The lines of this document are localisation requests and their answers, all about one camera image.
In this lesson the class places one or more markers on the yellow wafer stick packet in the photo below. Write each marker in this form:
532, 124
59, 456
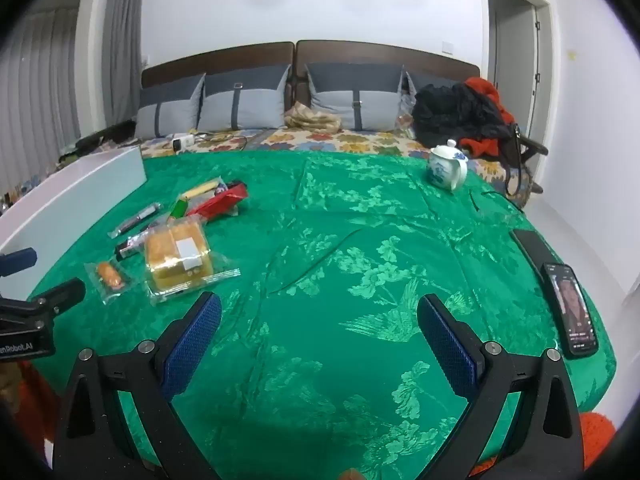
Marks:
200, 189

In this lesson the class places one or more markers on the red garment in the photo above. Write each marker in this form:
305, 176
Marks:
482, 90

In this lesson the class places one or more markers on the small clear orange snack packet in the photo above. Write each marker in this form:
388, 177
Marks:
110, 275

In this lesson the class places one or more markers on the yellow bread packet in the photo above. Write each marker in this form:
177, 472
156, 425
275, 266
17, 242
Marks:
175, 255

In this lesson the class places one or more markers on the white wall switch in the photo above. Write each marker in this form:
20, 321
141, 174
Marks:
448, 47

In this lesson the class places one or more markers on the dark chocolate bar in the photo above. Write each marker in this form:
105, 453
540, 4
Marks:
129, 249

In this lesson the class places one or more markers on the dark brown handbag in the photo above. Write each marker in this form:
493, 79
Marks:
517, 170

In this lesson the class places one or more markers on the long clear black snack packet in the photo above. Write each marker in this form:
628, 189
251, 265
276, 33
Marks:
137, 217

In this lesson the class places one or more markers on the white door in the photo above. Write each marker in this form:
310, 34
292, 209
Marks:
515, 50

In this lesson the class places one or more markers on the black smartphone dark screen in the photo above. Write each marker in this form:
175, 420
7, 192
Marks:
535, 251

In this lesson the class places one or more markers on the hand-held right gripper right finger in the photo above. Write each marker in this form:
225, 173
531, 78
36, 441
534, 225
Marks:
447, 350

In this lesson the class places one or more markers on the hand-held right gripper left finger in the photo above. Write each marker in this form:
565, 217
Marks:
192, 345

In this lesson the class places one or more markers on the black smartphone lit screen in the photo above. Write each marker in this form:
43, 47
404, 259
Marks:
570, 310

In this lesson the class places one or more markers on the green patterned cloth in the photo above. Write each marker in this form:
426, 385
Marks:
325, 260

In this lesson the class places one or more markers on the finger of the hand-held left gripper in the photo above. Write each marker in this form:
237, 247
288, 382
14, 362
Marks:
62, 295
17, 261

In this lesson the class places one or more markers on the white blue teapot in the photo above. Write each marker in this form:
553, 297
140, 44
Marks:
445, 167

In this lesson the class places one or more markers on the person's orange fuzzy clothing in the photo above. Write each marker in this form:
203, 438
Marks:
597, 435

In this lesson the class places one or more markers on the white power adapter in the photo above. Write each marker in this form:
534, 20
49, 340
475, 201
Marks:
183, 143

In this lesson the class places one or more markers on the white storage box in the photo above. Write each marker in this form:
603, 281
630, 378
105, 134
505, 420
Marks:
75, 195

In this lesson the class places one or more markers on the red snack packet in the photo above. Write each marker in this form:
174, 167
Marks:
220, 202

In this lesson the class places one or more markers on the beige folded blanket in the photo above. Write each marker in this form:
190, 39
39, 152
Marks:
312, 119

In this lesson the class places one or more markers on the small green snack packet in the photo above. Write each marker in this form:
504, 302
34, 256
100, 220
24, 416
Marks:
178, 208

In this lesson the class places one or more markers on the black clothing pile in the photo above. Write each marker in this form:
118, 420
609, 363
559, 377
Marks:
450, 110

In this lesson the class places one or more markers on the grey pleated curtain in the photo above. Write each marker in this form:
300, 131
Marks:
45, 85
122, 35

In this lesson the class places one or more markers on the floral bedsheet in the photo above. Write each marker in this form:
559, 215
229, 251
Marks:
360, 142

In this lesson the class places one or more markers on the dark bedside item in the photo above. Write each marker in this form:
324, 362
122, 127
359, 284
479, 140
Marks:
105, 136

